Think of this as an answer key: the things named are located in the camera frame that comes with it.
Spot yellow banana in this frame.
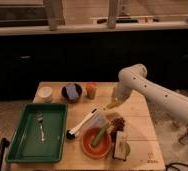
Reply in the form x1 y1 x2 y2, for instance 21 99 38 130
105 102 117 110

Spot orange plate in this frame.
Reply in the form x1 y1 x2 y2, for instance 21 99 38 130
81 127 112 160

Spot dark red grapes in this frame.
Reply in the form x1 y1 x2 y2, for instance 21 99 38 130
110 117 125 142

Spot green cucumber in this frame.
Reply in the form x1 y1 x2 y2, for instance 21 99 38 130
91 123 110 147

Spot green plastic tray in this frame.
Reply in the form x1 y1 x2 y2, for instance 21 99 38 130
6 103 68 163

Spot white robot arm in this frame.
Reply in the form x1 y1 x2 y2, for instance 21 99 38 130
111 64 188 128

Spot spice bottle on floor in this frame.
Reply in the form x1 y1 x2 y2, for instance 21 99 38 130
178 131 188 145

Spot black cable on floor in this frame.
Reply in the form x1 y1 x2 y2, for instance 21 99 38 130
165 161 188 171

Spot black handle at table edge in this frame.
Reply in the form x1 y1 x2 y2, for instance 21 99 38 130
0 138 10 171

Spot blue white cloth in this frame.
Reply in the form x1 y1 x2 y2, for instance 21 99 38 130
83 113 106 130

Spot black bowl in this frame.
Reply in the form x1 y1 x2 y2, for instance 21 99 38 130
61 83 82 103

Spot blue sponge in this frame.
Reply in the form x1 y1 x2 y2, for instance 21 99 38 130
66 84 79 100

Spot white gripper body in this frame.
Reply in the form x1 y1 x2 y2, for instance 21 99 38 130
111 82 132 104

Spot white cup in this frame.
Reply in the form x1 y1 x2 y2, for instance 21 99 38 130
38 87 53 102

